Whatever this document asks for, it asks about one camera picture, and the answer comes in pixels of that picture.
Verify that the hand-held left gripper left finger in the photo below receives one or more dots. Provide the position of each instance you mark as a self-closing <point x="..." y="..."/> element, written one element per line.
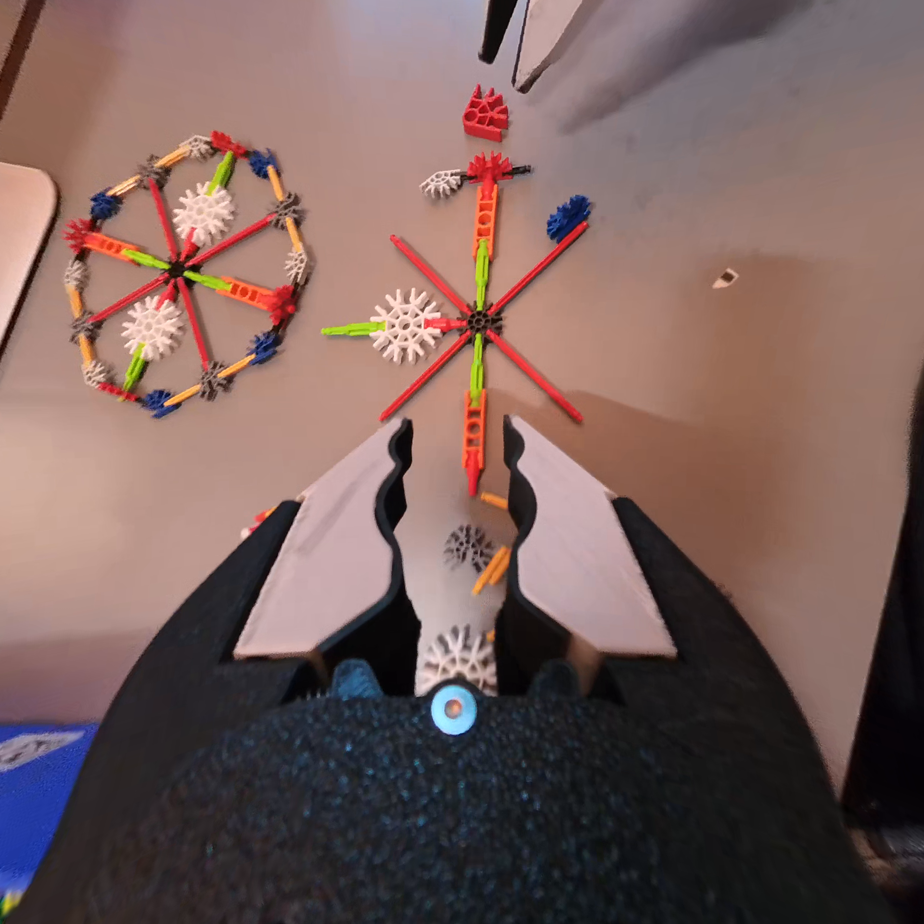
<point x="317" y="570"/>

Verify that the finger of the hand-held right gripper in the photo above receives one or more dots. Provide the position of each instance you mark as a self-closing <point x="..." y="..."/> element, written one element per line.
<point x="496" y="29"/>
<point x="556" y="36"/>

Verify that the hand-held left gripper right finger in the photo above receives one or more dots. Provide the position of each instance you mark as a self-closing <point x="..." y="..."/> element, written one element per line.
<point x="592" y="577"/>

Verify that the red fan connector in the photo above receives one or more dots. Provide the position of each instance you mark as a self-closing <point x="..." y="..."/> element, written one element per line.
<point x="494" y="167"/>

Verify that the red short toy rod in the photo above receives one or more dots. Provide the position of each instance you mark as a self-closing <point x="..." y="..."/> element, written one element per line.
<point x="489" y="190"/>

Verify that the pale grey small connector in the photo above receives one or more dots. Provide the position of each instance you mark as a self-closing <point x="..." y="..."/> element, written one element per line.
<point x="440" y="184"/>

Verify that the orange ladder connector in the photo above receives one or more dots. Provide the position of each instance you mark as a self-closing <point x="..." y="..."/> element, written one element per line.
<point x="487" y="216"/>

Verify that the green toy rod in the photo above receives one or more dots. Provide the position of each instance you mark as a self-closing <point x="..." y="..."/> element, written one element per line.
<point x="481" y="278"/>

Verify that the half-built spoke toy model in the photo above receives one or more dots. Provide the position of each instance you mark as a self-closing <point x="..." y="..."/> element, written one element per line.
<point x="480" y="321"/>

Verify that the red yellow connector cluster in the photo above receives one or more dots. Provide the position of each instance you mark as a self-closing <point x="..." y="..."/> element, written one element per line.
<point x="256" y="523"/>

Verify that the small red toy piece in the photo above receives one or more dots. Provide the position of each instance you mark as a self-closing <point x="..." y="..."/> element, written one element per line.
<point x="480" y="119"/>

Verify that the short orange toy rod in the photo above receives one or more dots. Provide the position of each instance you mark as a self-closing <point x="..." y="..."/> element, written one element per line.
<point x="499" y="563"/>

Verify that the dark grey snowflake connector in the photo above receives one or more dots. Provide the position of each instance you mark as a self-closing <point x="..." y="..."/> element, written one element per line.
<point x="469" y="546"/>

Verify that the large white snowflake connector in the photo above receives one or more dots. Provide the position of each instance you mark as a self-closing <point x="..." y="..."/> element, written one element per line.
<point x="458" y="660"/>

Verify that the dark printed t-shirt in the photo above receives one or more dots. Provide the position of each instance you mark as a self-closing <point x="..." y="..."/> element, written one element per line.
<point x="888" y="650"/>

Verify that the colourful toy wheel model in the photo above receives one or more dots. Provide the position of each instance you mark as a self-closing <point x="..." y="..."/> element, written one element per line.
<point x="177" y="267"/>

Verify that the white printed tag sticker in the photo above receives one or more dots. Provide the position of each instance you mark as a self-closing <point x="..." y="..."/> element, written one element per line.
<point x="36" y="751"/>

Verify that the white flat stand base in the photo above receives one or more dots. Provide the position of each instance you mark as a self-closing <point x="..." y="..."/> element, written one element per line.
<point x="21" y="245"/>

